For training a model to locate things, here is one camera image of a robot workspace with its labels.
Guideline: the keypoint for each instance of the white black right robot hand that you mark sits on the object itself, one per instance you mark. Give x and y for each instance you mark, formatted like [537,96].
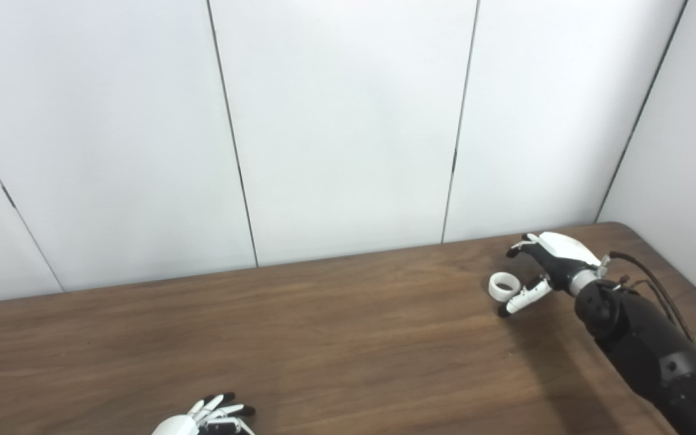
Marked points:
[562,254]

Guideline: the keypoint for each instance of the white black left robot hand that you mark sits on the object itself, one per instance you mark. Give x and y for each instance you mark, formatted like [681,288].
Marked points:
[173,426]

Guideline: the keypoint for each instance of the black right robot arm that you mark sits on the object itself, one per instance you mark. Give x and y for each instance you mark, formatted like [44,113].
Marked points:
[650,344]

